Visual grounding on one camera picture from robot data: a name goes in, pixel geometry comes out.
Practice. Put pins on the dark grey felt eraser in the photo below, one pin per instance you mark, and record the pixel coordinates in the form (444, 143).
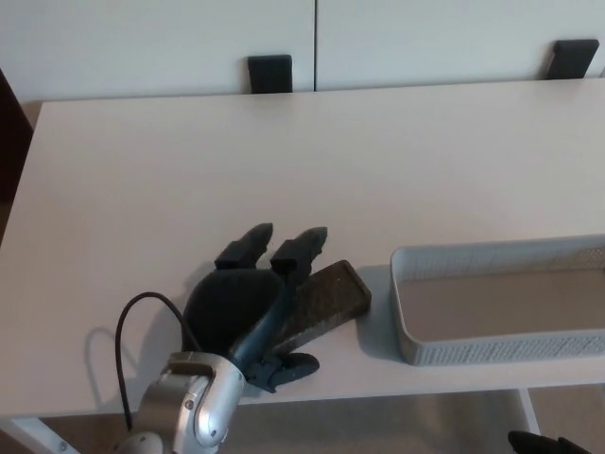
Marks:
(328, 302)

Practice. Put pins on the right black wall bracket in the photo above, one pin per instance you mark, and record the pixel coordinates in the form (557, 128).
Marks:
(573, 59)

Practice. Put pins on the dark brown furniture panel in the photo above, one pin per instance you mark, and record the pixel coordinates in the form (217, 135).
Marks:
(12, 142)

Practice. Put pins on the left black wall bracket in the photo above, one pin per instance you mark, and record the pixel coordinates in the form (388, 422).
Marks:
(270, 73)

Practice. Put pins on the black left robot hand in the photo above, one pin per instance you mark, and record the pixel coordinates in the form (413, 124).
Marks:
(227, 307)

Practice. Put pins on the white metal desk leg frame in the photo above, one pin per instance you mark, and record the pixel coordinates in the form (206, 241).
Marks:
(38, 437)
(530, 411)

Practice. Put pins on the grey perforated plastic container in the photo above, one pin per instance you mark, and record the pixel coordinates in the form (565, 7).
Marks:
(496, 350)

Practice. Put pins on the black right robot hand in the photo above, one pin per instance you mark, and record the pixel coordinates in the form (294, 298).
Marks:
(543, 445)

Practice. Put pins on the black wall bracket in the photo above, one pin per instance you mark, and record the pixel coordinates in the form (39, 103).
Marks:
(573, 59)
(270, 73)

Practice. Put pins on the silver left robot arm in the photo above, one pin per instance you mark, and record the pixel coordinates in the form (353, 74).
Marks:
(189, 406)

